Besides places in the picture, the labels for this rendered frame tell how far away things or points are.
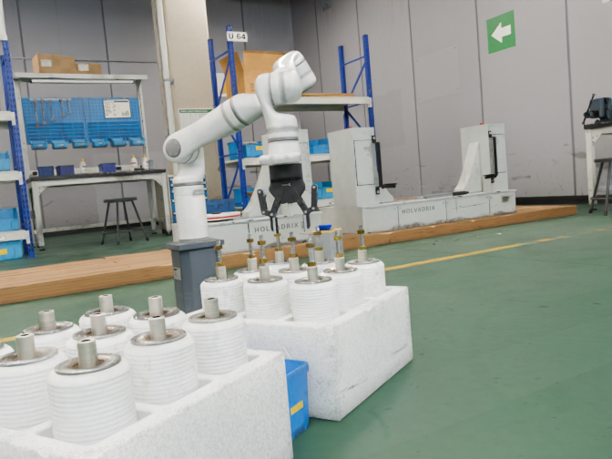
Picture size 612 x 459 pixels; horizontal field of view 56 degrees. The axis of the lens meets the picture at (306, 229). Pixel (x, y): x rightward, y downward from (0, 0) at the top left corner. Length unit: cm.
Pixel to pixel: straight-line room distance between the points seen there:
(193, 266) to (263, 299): 60
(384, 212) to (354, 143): 52
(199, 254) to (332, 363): 77
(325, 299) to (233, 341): 29
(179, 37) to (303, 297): 699
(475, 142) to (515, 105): 234
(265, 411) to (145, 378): 21
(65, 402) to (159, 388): 13
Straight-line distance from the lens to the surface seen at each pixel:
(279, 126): 128
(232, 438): 86
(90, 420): 73
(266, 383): 92
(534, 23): 713
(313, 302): 112
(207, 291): 127
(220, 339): 88
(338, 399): 112
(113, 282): 317
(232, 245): 343
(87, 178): 661
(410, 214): 414
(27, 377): 81
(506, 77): 729
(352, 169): 395
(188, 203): 176
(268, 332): 115
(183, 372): 81
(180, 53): 792
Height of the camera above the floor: 44
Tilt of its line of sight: 4 degrees down
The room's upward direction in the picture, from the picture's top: 5 degrees counter-clockwise
